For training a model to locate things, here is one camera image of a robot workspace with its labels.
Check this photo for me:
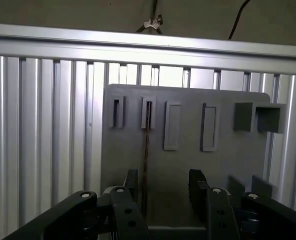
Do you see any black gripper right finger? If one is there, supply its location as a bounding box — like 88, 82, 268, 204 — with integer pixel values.
189, 169, 296, 240

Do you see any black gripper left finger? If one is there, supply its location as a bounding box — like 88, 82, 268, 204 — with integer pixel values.
2, 169, 148, 240

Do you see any RAM memory stick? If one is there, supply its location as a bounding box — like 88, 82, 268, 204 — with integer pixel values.
142, 99, 154, 221

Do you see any grey plastic parts rack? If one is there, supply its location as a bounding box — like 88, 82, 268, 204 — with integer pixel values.
100, 83, 286, 240

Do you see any white cable clip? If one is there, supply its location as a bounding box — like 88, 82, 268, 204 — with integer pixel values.
143, 19, 161, 30

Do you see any thin black cable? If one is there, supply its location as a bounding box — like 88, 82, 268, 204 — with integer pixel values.
228, 0, 251, 40

